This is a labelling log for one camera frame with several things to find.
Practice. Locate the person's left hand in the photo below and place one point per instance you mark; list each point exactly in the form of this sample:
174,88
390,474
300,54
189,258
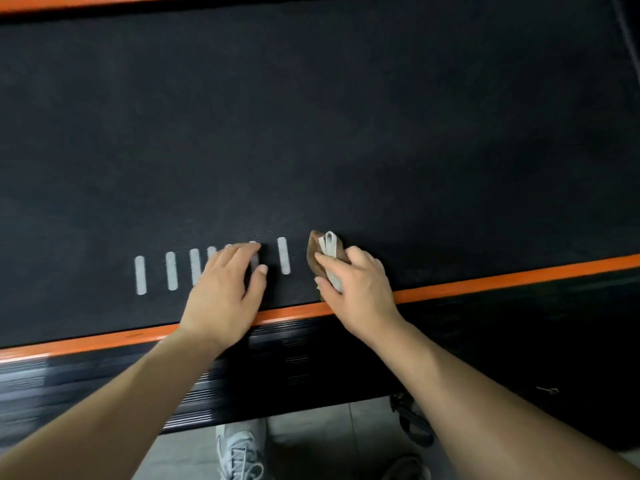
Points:
220,304

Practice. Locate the person's right hand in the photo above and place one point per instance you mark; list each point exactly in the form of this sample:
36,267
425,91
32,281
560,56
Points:
365,299

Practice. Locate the brown and grey cleaning cloth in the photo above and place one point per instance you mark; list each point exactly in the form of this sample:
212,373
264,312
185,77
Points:
317,252

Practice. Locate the person's left forearm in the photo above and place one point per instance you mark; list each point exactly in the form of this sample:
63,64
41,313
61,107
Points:
110,414

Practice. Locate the person's right forearm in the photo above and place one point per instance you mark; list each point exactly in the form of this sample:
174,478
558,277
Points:
490,414

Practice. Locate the person's left grey sneaker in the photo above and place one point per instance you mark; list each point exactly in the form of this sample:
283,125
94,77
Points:
240,452

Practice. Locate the person's grey sneaker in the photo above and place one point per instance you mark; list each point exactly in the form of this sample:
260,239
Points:
240,452
406,468

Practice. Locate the person's right grey sneaker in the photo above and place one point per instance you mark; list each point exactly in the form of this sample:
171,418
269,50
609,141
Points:
406,468

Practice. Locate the black round object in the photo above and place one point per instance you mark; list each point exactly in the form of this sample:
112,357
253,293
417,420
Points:
412,419

